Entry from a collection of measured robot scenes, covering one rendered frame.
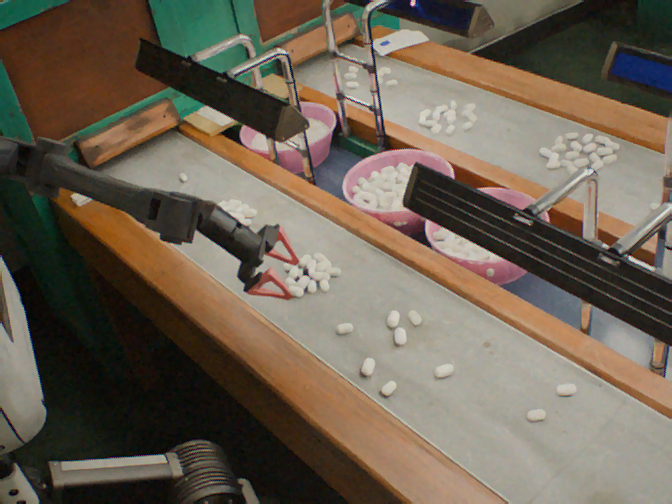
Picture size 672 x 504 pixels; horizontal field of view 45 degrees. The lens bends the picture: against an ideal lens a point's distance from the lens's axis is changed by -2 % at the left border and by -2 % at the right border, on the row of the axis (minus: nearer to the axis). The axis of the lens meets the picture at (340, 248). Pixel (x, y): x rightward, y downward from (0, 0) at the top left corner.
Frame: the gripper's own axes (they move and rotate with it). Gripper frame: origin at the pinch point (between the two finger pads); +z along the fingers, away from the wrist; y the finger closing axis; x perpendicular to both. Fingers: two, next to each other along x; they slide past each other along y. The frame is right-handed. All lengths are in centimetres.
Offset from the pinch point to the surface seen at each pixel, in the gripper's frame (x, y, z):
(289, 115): 10.8, -28.4, -14.3
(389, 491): 3.9, 35.6, 23.3
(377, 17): -3, -147, 14
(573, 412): 26, 20, 44
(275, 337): -13.8, 0.2, 7.5
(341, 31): -8, -130, 4
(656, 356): 41, 13, 49
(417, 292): 5.6, -13.5, 26.7
